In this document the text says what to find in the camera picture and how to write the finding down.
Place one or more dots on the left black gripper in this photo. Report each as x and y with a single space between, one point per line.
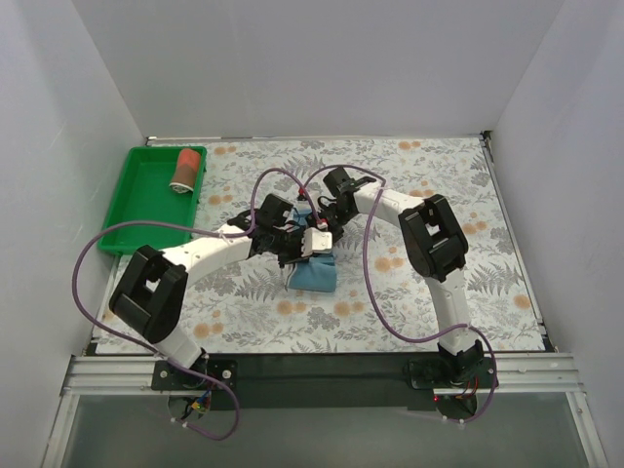
291 245

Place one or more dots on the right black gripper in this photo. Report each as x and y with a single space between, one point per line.
318 220

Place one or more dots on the blue towel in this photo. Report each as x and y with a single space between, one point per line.
317 274

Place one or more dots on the orange brown bear towel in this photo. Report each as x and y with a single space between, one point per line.
186 171

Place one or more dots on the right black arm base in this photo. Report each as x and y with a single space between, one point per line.
431 371

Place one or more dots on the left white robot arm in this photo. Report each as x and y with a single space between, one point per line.
151 291

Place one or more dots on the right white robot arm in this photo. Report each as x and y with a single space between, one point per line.
436 248

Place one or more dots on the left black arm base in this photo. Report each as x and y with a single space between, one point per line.
166 377

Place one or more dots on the floral table mat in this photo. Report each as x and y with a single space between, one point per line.
245 307

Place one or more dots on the green plastic tray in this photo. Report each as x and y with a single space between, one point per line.
143 193

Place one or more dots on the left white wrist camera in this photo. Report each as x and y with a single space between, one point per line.
315 241

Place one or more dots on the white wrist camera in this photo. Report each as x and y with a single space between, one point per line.
315 241
303 195

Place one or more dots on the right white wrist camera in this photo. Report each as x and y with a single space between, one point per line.
303 195

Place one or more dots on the aluminium frame rail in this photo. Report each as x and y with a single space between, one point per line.
359 380

